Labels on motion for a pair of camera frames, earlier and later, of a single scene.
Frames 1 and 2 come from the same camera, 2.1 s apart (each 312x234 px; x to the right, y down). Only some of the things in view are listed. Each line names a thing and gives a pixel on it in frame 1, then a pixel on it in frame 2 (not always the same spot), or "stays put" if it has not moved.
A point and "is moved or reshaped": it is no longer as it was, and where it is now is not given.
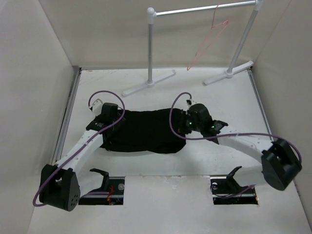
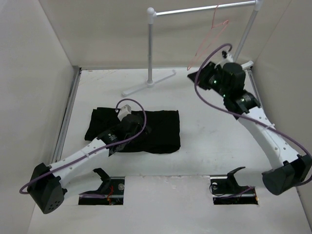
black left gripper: [118, 118] to [140, 127]
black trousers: [146, 130] is moved or reshaped
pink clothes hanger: [213, 26] stays put
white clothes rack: [151, 15] stays put
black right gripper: [188, 114] to [205, 72]
